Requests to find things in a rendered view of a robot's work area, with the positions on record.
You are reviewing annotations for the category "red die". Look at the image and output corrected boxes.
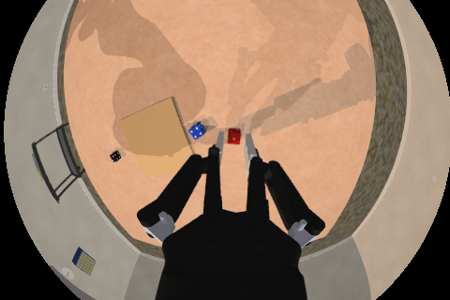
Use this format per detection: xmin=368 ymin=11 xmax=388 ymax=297
xmin=227 ymin=128 xmax=241 ymax=144

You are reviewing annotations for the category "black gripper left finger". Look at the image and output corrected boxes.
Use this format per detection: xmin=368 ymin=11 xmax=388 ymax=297
xmin=137 ymin=131 xmax=225 ymax=250

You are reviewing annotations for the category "black die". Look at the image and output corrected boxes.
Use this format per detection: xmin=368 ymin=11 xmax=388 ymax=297
xmin=110 ymin=151 xmax=121 ymax=162

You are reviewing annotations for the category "blue die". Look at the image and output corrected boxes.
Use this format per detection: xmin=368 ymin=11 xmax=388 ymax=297
xmin=188 ymin=121 xmax=206 ymax=140

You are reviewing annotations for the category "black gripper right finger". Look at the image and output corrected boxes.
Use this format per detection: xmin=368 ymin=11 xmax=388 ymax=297
xmin=244 ymin=133 xmax=325 ymax=251

